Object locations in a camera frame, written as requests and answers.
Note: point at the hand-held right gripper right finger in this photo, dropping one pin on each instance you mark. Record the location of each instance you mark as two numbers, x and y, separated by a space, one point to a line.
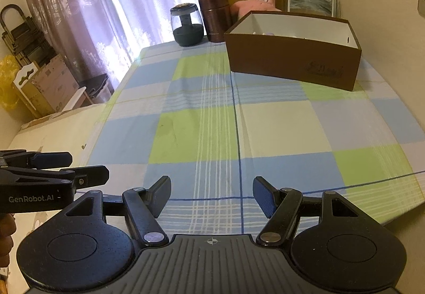
265 194

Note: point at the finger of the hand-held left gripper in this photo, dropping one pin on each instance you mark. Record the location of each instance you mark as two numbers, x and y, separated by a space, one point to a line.
86 175
53 158

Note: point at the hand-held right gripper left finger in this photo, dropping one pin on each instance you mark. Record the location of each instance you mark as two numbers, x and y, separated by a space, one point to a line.
160 193

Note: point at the brown storage box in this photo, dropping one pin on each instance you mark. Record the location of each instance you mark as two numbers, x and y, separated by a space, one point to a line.
292 58

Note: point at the person's left hand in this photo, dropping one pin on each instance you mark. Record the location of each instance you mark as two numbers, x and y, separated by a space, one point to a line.
6 234

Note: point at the checked tablecloth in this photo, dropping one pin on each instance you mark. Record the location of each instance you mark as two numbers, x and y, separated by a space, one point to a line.
265 131

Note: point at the white stool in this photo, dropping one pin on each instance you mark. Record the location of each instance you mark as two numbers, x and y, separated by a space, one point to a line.
74 98

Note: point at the cardboard box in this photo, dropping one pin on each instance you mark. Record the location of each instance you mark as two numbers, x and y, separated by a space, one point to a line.
49 81

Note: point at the dark storage bin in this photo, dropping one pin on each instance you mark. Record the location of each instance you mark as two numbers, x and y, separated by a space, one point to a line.
96 86

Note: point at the yellow plastic bag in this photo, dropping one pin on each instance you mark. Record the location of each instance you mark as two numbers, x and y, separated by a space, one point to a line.
6 81

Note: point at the folded black ladder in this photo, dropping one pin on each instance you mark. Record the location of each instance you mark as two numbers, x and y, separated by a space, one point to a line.
23 38

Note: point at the dark glass jar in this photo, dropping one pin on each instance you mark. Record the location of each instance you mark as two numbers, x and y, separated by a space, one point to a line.
187 33

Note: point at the copper canister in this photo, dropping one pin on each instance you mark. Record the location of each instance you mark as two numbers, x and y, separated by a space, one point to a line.
215 18

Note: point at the framed picture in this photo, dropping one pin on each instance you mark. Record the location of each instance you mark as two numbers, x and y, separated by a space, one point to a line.
308 3

